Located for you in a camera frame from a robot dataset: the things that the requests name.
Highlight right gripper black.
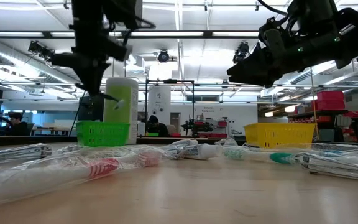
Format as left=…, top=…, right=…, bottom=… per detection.
left=227, top=17, right=306, bottom=88

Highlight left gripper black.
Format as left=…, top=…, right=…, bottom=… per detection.
left=50, top=29, right=133, bottom=96

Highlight small black comb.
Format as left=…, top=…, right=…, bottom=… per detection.
left=99, top=92, right=126, bottom=110

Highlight green white toothbrush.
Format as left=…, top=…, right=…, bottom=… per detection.
left=216, top=137, right=304, bottom=165

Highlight red white toothbrush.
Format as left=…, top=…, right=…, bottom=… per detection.
left=0, top=147, right=166, bottom=206

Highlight black monitor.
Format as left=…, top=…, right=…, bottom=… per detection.
left=78, top=94, right=105, bottom=122

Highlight black ceiling track light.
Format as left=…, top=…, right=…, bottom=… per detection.
left=157, top=49, right=170, bottom=63
left=28, top=40, right=55, bottom=62
left=233, top=41, right=250, bottom=63

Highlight green white wipes canister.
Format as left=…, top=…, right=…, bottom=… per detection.
left=103, top=77, right=139, bottom=146

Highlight green plastic basket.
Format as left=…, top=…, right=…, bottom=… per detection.
left=75, top=120, right=131, bottom=147

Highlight yellow plastic basket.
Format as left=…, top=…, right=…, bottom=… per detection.
left=243, top=123, right=317, bottom=149

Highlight black storage shelf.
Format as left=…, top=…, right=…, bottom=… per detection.
left=287, top=108, right=349, bottom=141

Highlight red storage bin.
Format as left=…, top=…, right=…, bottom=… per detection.
left=317, top=90, right=345, bottom=101
left=311, top=100, right=346, bottom=111

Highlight person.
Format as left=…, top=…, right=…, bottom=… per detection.
left=6, top=111, right=30, bottom=136
left=146, top=114, right=169, bottom=137

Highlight long overhead light bar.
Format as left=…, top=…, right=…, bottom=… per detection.
left=0, top=30, right=260, bottom=40

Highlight black hanging cable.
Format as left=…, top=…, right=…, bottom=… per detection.
left=68, top=90, right=86, bottom=138

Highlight black metal frame stand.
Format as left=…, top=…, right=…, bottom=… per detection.
left=144, top=78, right=196, bottom=138

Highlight black aluminium table frame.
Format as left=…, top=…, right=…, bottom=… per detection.
left=0, top=134, right=358, bottom=155

